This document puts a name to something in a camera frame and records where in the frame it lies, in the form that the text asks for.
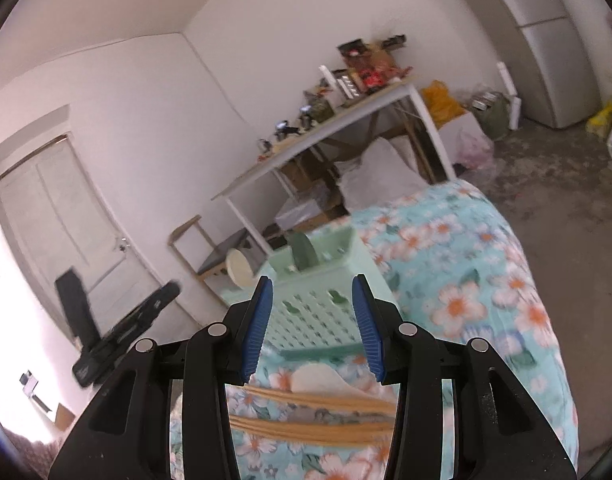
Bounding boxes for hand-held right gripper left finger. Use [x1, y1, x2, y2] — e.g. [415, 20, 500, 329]
[48, 276, 274, 480]

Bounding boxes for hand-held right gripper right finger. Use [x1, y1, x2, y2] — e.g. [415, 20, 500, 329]
[352, 274, 578, 480]

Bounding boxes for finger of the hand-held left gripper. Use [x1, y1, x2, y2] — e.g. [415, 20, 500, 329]
[130, 282, 182, 334]

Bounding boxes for green plastic utensil basket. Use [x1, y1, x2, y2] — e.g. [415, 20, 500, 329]
[253, 225, 402, 361]

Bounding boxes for wooden chopstick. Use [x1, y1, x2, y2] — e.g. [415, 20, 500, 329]
[231, 415, 394, 433]
[246, 391, 394, 414]
[242, 385, 394, 408]
[231, 422, 394, 441]
[233, 430, 383, 449]

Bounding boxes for wooden chair with black seat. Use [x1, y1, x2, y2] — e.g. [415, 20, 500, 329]
[168, 215, 267, 306]

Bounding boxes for white door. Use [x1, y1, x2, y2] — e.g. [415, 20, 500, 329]
[0, 132, 157, 351]

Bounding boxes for grey-green spoon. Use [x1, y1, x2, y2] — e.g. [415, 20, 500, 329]
[291, 232, 315, 271]

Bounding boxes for small black appliance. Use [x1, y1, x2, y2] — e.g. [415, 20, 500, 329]
[261, 225, 288, 252]

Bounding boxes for floral blue blanket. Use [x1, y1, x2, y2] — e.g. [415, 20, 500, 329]
[168, 180, 579, 480]

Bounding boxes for clear bin with white liner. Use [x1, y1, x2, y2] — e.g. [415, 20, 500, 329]
[275, 195, 333, 232]

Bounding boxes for white sacks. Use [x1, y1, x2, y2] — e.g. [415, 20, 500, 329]
[333, 137, 427, 211]

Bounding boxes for cardboard box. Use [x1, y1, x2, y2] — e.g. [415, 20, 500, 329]
[281, 155, 333, 197]

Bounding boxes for white table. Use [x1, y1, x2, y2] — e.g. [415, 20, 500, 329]
[211, 77, 457, 261]

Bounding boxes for pink plastic bag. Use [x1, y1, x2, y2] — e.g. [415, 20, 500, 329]
[455, 130, 495, 172]

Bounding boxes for white box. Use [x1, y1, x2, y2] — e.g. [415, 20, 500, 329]
[438, 110, 487, 167]

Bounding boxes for green glass jar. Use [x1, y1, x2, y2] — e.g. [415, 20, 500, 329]
[311, 97, 335, 122]

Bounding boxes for yellow plastic bag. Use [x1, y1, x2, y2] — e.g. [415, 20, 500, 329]
[420, 80, 464, 125]

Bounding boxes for green bin with cans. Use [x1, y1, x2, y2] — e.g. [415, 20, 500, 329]
[468, 91, 510, 141]

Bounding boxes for red soda bottle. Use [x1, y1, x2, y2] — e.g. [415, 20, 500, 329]
[361, 67, 388, 92]

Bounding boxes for white tubes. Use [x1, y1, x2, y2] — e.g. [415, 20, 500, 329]
[496, 61, 525, 131]

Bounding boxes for black box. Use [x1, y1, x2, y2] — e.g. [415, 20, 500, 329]
[337, 39, 373, 59]

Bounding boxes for yellow-green bag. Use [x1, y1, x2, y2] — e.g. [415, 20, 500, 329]
[586, 100, 612, 137]

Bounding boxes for silver refrigerator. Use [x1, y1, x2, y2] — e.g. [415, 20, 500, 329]
[478, 0, 607, 128]

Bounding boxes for white wall socket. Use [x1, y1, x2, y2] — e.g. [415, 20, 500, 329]
[18, 370, 53, 413]

